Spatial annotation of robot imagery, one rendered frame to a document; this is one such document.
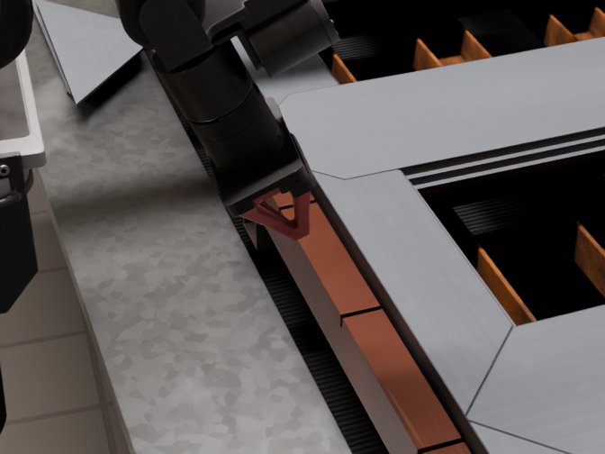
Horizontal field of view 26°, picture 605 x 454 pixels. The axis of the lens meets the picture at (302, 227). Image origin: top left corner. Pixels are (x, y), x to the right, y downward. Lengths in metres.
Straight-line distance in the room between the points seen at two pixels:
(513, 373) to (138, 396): 0.41
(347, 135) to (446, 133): 0.11
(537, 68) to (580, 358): 0.50
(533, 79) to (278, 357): 0.45
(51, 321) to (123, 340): 1.09
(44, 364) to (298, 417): 1.15
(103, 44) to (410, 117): 0.57
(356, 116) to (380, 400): 0.41
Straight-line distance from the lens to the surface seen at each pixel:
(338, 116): 1.46
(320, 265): 1.28
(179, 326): 1.44
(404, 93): 1.51
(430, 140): 1.43
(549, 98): 1.52
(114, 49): 1.87
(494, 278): 1.45
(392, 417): 1.15
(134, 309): 1.46
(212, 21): 0.91
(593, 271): 1.52
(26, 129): 1.11
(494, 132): 1.45
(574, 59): 1.61
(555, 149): 1.46
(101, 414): 2.32
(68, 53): 1.87
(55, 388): 2.38
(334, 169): 1.38
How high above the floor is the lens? 1.63
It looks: 37 degrees down
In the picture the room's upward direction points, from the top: straight up
